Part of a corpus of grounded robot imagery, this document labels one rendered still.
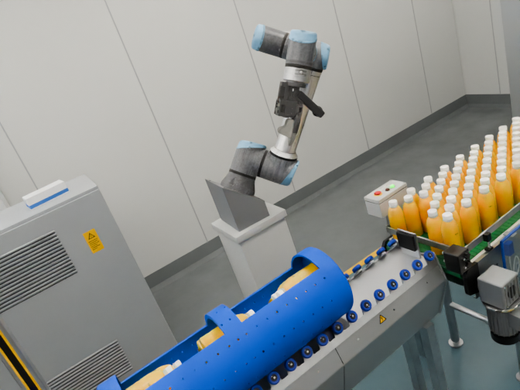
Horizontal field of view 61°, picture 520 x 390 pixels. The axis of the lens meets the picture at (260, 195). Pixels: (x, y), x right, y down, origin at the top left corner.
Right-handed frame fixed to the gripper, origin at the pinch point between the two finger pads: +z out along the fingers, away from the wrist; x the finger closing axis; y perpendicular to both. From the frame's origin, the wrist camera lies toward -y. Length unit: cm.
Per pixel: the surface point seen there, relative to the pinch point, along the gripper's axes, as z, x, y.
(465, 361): 113, -43, -131
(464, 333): 106, -62, -141
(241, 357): 66, 28, 12
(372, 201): 28, -47, -58
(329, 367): 77, 16, -23
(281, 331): 60, 23, -1
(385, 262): 49, -20, -57
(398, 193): 23, -48, -71
